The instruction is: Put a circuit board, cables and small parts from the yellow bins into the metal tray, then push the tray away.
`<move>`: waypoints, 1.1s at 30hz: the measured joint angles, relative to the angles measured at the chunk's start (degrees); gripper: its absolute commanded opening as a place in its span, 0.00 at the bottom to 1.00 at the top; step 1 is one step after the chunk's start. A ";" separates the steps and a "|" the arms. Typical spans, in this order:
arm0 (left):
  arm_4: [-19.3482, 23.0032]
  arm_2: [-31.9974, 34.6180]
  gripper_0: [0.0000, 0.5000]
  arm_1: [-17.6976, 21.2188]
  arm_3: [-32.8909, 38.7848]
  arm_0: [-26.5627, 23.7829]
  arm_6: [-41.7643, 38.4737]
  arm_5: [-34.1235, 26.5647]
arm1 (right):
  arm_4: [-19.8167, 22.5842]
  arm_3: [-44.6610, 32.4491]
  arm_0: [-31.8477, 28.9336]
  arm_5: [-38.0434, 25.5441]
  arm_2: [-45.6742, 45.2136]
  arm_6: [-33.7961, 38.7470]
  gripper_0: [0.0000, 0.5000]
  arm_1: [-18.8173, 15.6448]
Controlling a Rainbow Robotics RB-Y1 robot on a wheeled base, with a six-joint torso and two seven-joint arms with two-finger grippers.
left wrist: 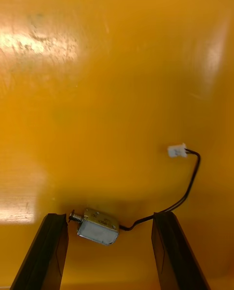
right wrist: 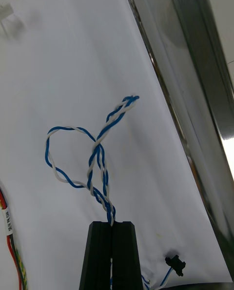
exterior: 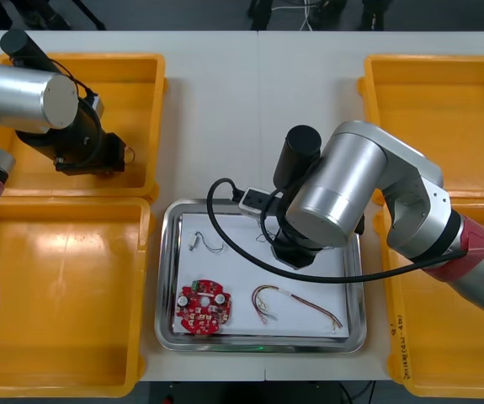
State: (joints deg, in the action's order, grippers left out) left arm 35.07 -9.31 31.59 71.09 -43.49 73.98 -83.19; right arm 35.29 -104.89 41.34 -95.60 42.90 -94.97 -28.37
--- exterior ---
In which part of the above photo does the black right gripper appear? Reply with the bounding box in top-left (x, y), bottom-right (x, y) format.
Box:
top-left (269, 229), bottom-right (323, 271)

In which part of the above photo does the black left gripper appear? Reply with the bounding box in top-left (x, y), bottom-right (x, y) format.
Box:
top-left (55, 132), bottom-right (125, 176)

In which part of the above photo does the red yellow wire harness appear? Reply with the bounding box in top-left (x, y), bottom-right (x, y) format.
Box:
top-left (251, 284), bottom-right (344, 336)

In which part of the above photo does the round red circuit board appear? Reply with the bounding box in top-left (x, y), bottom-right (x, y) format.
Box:
top-left (173, 279), bottom-right (233, 336)

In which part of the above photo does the steel tray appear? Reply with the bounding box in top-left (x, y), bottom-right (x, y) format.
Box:
top-left (154, 197), bottom-right (368, 354)

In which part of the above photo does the white sheet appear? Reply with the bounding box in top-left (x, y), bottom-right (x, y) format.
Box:
top-left (173, 212), bottom-right (351, 340)

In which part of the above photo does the yellow-orange plastic bin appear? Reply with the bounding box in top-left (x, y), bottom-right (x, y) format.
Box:
top-left (0, 51), bottom-right (170, 202)
top-left (357, 53), bottom-right (484, 207)
top-left (0, 195), bottom-right (157, 399)
top-left (374, 197), bottom-right (484, 399)

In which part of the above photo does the black stand leg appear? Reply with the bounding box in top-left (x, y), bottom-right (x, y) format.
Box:
top-left (72, 0), bottom-right (108, 31)

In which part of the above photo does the black furniture leg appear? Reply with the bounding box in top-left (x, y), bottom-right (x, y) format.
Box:
top-left (361, 0), bottom-right (394, 31)
top-left (247, 0), bottom-right (273, 20)

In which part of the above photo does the thin black cable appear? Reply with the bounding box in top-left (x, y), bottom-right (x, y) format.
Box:
top-left (336, 380), bottom-right (377, 404)

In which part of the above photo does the white floor cable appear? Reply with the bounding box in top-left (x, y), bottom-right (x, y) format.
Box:
top-left (299, 0), bottom-right (315, 31)

